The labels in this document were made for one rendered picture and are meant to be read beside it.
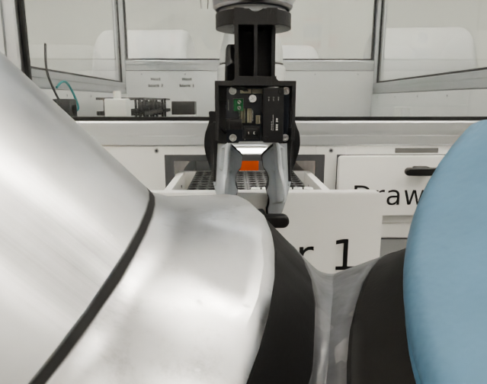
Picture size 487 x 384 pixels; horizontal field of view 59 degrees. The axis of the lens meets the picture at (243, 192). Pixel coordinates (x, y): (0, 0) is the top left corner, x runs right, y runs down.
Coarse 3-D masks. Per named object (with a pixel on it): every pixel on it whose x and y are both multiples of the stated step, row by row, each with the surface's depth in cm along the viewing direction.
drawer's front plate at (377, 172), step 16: (352, 160) 78; (368, 160) 78; (384, 160) 78; (400, 160) 78; (416, 160) 78; (432, 160) 78; (352, 176) 78; (368, 176) 78; (384, 176) 78; (400, 176) 78; (416, 176) 78; (384, 192) 79; (400, 192) 79; (416, 192) 79; (384, 208) 79; (400, 208) 80
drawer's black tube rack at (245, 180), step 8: (200, 176) 73; (208, 176) 73; (240, 176) 73; (248, 176) 73; (256, 176) 73; (264, 176) 73; (296, 176) 73; (192, 184) 67; (200, 184) 66; (208, 184) 66; (240, 184) 66; (248, 184) 66; (256, 184) 66; (264, 184) 66; (296, 184) 66
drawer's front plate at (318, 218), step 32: (160, 192) 47; (192, 192) 47; (256, 192) 47; (288, 192) 47; (320, 192) 47; (352, 192) 47; (320, 224) 48; (352, 224) 48; (320, 256) 48; (352, 256) 49
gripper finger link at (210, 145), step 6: (210, 114) 44; (210, 120) 44; (210, 126) 44; (210, 132) 44; (222, 132) 44; (204, 138) 44; (210, 138) 44; (222, 138) 44; (204, 144) 44; (210, 144) 44; (216, 144) 44; (210, 150) 45; (216, 150) 44; (210, 156) 45; (216, 156) 45; (210, 162) 45; (210, 168) 46
